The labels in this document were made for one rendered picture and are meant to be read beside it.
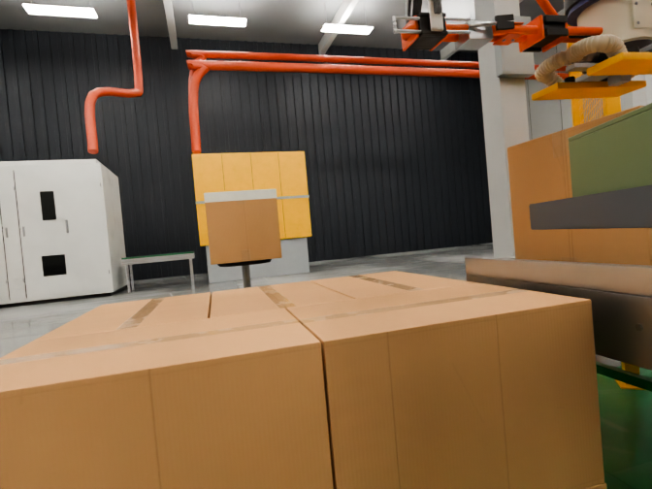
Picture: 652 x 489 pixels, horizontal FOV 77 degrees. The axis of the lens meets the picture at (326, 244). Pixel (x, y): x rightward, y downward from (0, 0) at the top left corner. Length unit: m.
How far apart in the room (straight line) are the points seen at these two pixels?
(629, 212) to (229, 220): 2.08
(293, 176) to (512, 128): 6.40
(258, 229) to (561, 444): 1.80
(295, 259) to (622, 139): 7.97
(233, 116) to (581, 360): 11.31
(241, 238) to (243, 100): 9.85
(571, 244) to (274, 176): 7.45
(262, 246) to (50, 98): 10.46
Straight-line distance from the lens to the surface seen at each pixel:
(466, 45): 1.19
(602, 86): 1.52
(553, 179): 1.28
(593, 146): 0.63
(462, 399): 0.89
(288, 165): 8.47
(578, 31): 1.39
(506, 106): 2.47
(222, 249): 2.37
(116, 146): 11.82
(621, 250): 1.17
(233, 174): 8.28
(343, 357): 0.76
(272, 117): 12.04
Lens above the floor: 0.73
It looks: 1 degrees down
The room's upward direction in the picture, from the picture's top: 5 degrees counter-clockwise
